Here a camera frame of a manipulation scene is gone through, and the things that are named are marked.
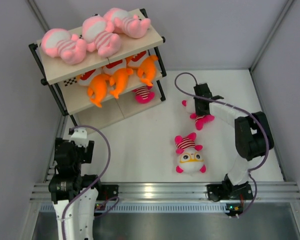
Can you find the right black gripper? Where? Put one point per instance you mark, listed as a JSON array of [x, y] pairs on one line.
[[198, 111]]

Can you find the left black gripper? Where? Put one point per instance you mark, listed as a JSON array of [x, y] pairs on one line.
[[86, 156]]

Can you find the white panda plush face down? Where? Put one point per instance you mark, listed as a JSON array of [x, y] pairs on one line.
[[199, 120]]

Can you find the white panda plush front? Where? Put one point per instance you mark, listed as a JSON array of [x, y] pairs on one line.
[[189, 155]]

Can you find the white panda plush with glasses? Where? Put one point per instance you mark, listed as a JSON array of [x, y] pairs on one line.
[[143, 94]]

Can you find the orange shark plush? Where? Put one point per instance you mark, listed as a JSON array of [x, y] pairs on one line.
[[118, 73], [96, 82], [145, 66]]

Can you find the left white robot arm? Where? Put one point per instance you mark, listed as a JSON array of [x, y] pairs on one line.
[[73, 195]]

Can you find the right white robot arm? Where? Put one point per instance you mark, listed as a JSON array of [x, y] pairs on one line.
[[252, 137]]

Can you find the beige three-tier shelf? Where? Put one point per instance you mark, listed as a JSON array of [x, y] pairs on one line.
[[72, 98]]

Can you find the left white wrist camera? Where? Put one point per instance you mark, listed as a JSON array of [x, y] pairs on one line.
[[79, 136]]

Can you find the white slotted cable duct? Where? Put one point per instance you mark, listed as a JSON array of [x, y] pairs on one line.
[[166, 207]]

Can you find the aluminium mounting rail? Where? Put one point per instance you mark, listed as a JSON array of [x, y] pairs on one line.
[[267, 192]]

